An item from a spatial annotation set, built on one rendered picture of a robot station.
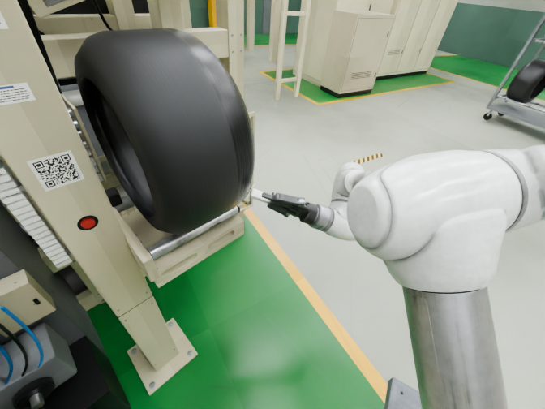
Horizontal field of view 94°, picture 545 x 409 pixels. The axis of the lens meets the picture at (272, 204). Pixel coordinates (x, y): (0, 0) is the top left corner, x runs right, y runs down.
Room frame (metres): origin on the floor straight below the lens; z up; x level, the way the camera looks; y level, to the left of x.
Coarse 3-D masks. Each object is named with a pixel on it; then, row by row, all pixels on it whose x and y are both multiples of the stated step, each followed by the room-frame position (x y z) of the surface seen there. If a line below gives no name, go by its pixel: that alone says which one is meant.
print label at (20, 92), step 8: (0, 88) 0.42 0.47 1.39; (8, 88) 0.43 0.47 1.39; (16, 88) 0.43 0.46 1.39; (24, 88) 0.44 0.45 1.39; (0, 96) 0.42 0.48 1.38; (8, 96) 0.42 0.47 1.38; (16, 96) 0.43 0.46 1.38; (24, 96) 0.44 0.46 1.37; (32, 96) 0.45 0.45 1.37; (0, 104) 0.41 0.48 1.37
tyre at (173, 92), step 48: (96, 48) 0.59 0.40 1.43; (144, 48) 0.60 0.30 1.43; (192, 48) 0.67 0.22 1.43; (96, 96) 0.78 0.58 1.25; (144, 96) 0.50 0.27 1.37; (192, 96) 0.55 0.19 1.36; (240, 96) 0.66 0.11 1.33; (144, 144) 0.46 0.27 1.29; (192, 144) 0.49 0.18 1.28; (240, 144) 0.57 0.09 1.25; (144, 192) 0.71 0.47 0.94; (192, 192) 0.45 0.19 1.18; (240, 192) 0.56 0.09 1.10
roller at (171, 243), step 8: (224, 216) 0.65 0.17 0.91; (232, 216) 0.67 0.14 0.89; (208, 224) 0.60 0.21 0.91; (216, 224) 0.62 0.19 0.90; (192, 232) 0.56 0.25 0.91; (200, 232) 0.57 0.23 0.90; (168, 240) 0.51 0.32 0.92; (176, 240) 0.52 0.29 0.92; (184, 240) 0.53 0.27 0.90; (152, 248) 0.47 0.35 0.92; (160, 248) 0.48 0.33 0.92; (168, 248) 0.49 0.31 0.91; (160, 256) 0.47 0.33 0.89
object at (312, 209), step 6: (294, 204) 0.65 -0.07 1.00; (306, 204) 0.65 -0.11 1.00; (312, 204) 0.67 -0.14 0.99; (300, 210) 0.64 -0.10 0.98; (306, 210) 0.64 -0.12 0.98; (312, 210) 0.64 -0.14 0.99; (294, 216) 0.66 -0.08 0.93; (300, 216) 0.66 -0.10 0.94; (306, 216) 0.63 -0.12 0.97; (312, 216) 0.63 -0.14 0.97; (306, 222) 0.63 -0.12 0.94; (312, 222) 0.63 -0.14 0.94
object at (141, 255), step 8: (120, 216) 0.57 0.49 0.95; (120, 224) 0.53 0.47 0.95; (128, 232) 0.50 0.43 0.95; (128, 240) 0.47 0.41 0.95; (136, 240) 0.48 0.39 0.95; (136, 248) 0.45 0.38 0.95; (144, 248) 0.45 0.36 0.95; (136, 256) 0.44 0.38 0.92; (144, 256) 0.42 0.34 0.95; (152, 256) 0.44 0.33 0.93; (144, 264) 0.40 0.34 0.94; (152, 264) 0.42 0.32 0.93; (144, 272) 0.42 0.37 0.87; (152, 272) 0.41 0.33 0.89; (152, 280) 0.40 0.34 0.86
